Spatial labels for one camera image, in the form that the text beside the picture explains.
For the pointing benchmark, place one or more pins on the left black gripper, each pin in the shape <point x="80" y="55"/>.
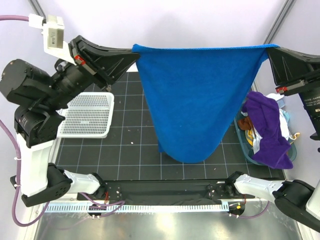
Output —
<point x="105" y="65"/>

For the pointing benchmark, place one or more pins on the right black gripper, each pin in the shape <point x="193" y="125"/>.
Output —
<point x="293" y="70"/>

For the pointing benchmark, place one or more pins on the blue towel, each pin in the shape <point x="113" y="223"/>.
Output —
<point x="193" y="94"/>

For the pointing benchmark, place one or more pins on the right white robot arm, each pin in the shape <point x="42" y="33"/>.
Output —
<point x="296" y="199"/>

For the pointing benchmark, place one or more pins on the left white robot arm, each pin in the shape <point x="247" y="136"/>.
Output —
<point x="39" y="96"/>

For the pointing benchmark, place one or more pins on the purple towel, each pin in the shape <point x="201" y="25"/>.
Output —
<point x="264" y="114"/>

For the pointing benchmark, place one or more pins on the white cloth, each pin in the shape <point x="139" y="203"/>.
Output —
<point x="284" y="120"/>

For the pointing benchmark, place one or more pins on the white perforated plastic basket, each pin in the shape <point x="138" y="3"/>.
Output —
<point x="89" y="115"/>

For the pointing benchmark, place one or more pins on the brown cloth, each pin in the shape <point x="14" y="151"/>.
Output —
<point x="245" y="123"/>

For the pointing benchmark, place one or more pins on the yellow patterned cloth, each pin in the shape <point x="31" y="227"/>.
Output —
<point x="249" y="136"/>

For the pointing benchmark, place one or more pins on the teal translucent laundry basket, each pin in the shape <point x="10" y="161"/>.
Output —
<point x="275" y="152"/>

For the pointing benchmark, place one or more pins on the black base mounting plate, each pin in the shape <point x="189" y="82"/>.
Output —
<point x="168" y="192"/>

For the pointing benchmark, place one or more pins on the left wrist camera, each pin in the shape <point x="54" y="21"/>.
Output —
<point x="53" y="35"/>

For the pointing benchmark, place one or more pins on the slotted white cable duct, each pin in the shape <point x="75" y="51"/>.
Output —
<point x="86" y="207"/>

